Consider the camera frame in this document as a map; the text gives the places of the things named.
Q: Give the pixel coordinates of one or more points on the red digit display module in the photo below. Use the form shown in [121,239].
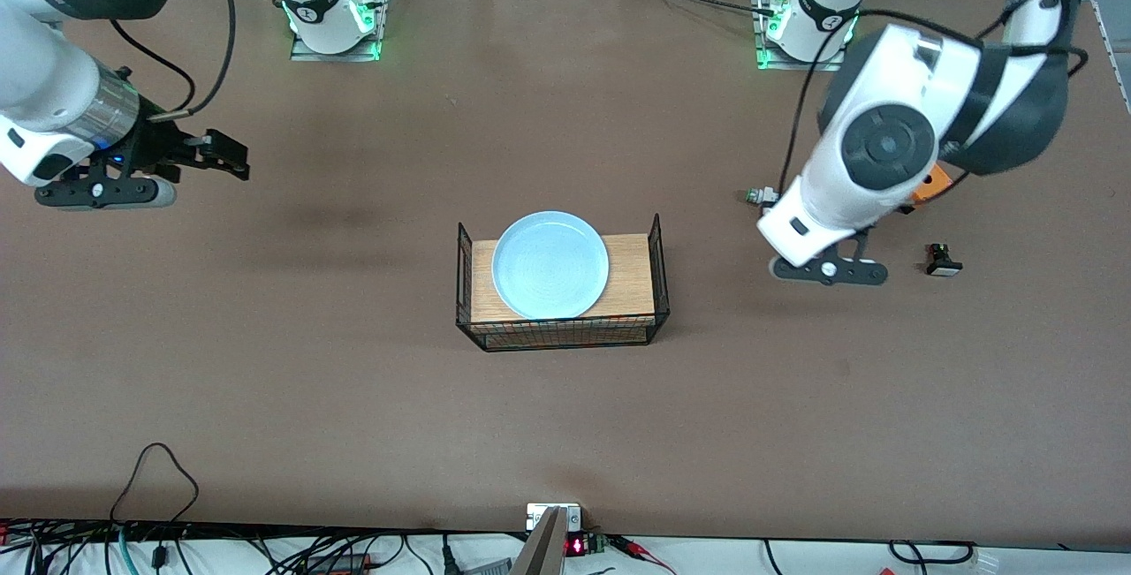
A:
[578,546]

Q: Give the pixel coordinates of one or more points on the light blue round plate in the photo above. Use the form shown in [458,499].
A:
[550,264]

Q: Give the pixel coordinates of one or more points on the orange button enclosure box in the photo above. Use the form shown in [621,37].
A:
[932,186]

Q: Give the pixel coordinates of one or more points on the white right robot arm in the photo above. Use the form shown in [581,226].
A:
[44,71]

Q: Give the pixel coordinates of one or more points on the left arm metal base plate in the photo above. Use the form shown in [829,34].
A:
[769,36]

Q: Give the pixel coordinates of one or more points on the silver metal camera mount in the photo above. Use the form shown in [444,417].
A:
[550,540]

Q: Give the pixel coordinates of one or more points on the black square white button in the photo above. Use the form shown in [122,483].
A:
[942,261]

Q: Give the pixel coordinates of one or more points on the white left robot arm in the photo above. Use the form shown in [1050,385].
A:
[884,142]

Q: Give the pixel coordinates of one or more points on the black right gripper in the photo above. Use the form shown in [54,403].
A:
[159,146]

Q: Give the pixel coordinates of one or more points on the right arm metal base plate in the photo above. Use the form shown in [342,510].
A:
[382,1]

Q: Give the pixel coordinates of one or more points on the green push button switch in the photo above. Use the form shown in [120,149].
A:
[758,196]

